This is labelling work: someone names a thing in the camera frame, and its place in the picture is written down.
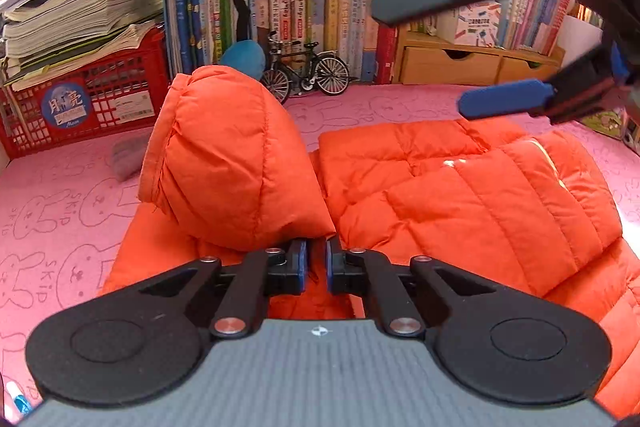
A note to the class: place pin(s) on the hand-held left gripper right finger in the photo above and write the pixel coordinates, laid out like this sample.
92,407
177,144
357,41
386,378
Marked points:
330,264

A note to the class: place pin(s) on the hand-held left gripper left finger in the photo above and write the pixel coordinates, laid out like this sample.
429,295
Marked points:
300,264

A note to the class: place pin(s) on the orange puffer jacket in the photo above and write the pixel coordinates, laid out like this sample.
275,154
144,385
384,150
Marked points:
450,207

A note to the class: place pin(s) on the wooden drawer organizer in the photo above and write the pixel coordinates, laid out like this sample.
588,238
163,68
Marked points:
450,64

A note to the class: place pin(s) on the white printed cardboard box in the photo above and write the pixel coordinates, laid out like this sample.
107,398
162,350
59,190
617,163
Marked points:
475,27

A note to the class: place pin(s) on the white card sheet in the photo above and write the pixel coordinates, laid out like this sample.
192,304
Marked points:
575,37

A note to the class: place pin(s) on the row of large picture books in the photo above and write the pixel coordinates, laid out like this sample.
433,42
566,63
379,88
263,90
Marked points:
300,7

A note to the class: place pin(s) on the black model bicycle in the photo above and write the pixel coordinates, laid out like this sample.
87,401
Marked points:
310,72

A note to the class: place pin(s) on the blue plush ball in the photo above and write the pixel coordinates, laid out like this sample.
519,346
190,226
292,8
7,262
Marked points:
242,59

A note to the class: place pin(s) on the pink bunny print blanket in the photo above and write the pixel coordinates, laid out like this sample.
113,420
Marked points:
60,217

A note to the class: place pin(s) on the red plastic crate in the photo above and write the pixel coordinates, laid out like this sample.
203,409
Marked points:
125,77

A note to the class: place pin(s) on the small blue white packet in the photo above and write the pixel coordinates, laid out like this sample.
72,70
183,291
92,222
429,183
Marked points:
20,399

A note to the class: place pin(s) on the stack of paper booklets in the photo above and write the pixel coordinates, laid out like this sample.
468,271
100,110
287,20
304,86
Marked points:
75,7

